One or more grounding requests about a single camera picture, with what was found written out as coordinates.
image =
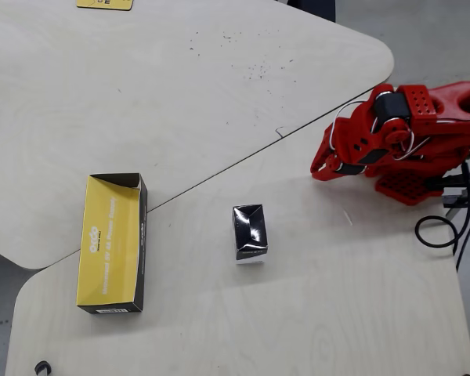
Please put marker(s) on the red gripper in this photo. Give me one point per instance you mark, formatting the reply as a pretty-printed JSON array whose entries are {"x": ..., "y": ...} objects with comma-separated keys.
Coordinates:
[{"x": 349, "y": 169}]

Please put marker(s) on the small black white box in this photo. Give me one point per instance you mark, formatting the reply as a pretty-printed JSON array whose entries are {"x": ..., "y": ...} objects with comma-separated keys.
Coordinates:
[{"x": 250, "y": 235}]

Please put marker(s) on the red robot arm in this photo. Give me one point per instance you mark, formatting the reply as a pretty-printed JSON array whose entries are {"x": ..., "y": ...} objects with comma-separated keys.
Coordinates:
[{"x": 454, "y": 94}]

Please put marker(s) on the long yellow black open box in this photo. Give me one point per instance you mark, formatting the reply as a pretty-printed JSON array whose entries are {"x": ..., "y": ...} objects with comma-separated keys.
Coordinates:
[{"x": 109, "y": 243}]

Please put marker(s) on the black table clamp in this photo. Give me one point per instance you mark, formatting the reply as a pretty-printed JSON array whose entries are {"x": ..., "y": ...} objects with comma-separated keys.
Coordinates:
[{"x": 456, "y": 201}]

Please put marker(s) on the yellow card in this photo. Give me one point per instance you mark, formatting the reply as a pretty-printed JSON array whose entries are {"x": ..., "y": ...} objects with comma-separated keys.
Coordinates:
[{"x": 103, "y": 4}]

